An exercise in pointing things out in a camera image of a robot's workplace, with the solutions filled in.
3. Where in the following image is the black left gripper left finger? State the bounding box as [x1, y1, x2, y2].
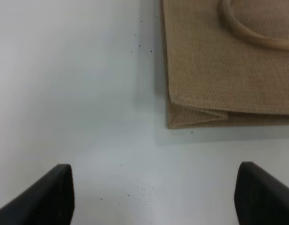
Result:
[0, 164, 74, 225]

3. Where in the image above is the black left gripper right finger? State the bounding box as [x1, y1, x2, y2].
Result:
[234, 162, 289, 225]

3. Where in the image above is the brown linen tote bag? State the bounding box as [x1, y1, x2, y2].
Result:
[160, 0, 289, 129]

